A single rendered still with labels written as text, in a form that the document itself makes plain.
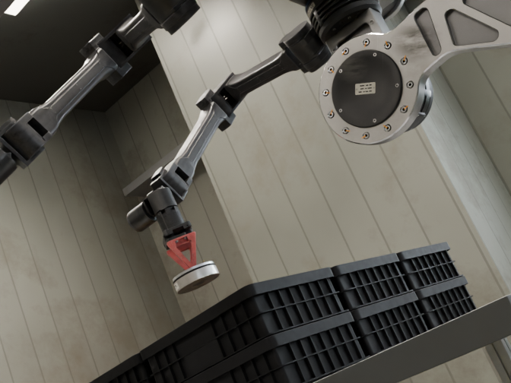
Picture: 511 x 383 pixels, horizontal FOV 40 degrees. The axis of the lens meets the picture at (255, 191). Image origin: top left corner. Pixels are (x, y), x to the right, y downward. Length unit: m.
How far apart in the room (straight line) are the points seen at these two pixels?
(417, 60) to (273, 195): 2.66
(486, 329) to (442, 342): 0.05
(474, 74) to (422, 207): 1.11
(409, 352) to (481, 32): 0.59
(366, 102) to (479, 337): 0.58
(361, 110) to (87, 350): 3.68
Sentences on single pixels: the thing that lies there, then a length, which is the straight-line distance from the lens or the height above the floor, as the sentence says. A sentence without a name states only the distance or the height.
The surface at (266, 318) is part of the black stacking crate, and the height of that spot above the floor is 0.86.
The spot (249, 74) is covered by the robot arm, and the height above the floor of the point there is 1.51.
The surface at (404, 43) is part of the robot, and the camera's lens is 1.28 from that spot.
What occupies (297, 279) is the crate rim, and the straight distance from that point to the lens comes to 1.53.
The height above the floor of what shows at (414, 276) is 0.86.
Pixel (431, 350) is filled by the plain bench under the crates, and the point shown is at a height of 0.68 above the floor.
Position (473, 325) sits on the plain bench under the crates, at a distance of 0.84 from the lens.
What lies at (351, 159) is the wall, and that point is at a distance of 3.61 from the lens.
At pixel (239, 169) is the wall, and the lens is 4.00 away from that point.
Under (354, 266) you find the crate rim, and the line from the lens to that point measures 1.71.
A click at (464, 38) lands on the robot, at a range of 1.25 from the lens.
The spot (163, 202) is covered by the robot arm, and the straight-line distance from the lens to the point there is 1.63.
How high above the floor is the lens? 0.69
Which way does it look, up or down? 17 degrees up
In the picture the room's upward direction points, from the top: 24 degrees counter-clockwise
